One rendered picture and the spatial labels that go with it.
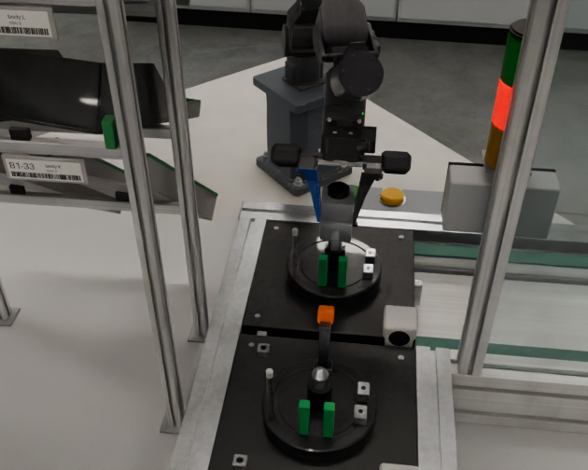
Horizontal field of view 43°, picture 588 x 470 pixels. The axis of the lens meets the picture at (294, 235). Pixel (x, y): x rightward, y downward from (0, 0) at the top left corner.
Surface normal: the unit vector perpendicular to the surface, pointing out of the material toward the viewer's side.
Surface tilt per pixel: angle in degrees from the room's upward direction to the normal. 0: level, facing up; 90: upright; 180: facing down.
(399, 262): 0
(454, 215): 90
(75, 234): 0
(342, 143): 75
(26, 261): 0
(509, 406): 90
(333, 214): 90
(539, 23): 90
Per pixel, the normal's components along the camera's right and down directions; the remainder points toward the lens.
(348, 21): 0.07, -0.31
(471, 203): -0.11, 0.62
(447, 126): 0.00, -0.78
